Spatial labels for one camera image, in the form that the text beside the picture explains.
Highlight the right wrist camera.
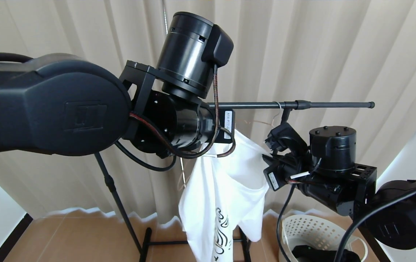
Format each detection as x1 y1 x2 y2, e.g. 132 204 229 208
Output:
265 122 309 158

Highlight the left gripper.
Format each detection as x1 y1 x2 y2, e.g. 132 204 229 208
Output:
173 106 236 150

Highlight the white laundry basket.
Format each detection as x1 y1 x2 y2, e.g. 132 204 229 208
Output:
278 214 369 262

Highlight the black clothes rack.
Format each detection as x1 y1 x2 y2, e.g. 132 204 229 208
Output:
94 100 375 262

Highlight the white printed T-shirt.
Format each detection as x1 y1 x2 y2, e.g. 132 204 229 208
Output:
178 129 270 262

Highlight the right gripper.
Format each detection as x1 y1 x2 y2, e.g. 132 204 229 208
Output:
263 154 304 192

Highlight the black garment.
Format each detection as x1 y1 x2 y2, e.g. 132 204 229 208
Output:
291 245 361 262

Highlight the pink clothes hanger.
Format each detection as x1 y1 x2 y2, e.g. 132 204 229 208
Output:
244 102 283 128

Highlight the black cable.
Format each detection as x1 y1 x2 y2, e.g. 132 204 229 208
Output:
114 140 177 172
333 178 416 262
276 183 296 262
0 52 34 64

